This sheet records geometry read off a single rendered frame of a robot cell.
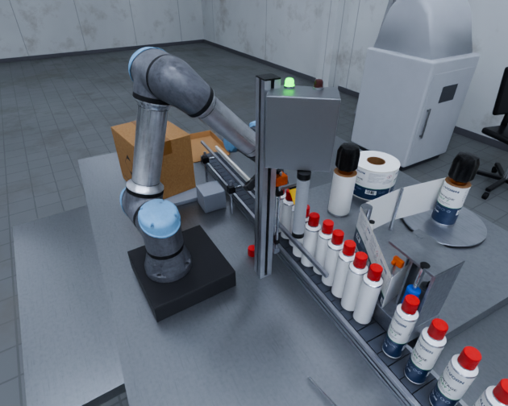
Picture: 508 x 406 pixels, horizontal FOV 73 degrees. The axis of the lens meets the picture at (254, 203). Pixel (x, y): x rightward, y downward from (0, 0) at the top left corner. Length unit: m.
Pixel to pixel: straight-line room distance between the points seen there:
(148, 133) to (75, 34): 8.62
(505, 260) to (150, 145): 1.25
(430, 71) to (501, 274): 2.32
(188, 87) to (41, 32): 8.71
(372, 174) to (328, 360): 0.79
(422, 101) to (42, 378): 3.27
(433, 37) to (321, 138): 2.74
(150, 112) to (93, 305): 0.63
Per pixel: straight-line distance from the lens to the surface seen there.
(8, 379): 2.29
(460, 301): 1.25
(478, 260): 1.43
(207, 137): 2.20
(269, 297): 1.15
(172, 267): 1.10
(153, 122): 1.02
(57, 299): 1.31
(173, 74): 0.90
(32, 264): 1.48
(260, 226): 1.05
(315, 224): 1.08
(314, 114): 0.83
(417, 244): 0.96
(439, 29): 3.59
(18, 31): 9.52
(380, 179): 1.52
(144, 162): 1.06
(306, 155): 0.87
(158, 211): 1.03
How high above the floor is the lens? 1.72
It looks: 35 degrees down
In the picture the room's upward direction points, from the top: straight up
